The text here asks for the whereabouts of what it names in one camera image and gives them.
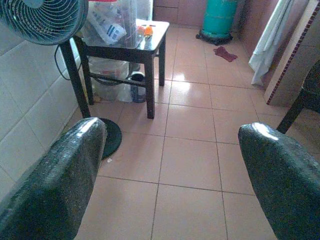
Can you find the clear plastic storage box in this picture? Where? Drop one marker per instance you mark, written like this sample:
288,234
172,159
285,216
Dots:
112,25

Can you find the small orange object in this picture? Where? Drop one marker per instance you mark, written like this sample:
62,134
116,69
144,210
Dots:
148,31

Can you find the clear plastic bag blue print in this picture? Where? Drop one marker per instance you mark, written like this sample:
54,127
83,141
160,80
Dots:
136,92

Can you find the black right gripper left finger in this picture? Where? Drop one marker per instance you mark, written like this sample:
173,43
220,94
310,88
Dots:
55,180

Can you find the dark red rag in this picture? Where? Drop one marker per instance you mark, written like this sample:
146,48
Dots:
225,53

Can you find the black gas cylinder stand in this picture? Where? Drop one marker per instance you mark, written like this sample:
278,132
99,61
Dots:
215,38

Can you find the white hanging cloth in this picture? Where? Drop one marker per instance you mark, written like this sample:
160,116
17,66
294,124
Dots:
267,45

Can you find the dark wooden chair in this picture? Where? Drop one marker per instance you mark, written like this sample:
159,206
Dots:
311,92

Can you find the small dark wooden table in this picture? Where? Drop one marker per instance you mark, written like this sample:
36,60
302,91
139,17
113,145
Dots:
150,82

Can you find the clear plastic tub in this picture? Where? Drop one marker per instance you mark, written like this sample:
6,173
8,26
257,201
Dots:
107,82

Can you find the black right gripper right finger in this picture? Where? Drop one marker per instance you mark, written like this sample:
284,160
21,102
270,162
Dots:
285,180

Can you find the teal standing fan black base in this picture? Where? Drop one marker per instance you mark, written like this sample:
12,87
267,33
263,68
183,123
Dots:
45,22

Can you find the green gas cylinder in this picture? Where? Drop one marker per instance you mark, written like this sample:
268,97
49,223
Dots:
220,17

